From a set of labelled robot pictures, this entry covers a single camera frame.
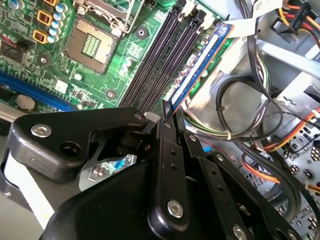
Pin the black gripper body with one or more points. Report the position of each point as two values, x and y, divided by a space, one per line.
112 212

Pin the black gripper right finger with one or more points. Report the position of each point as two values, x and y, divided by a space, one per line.
250 191

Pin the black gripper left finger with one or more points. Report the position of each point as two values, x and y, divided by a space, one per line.
75 122

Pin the blue RAM stick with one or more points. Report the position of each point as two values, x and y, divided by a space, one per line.
197 67

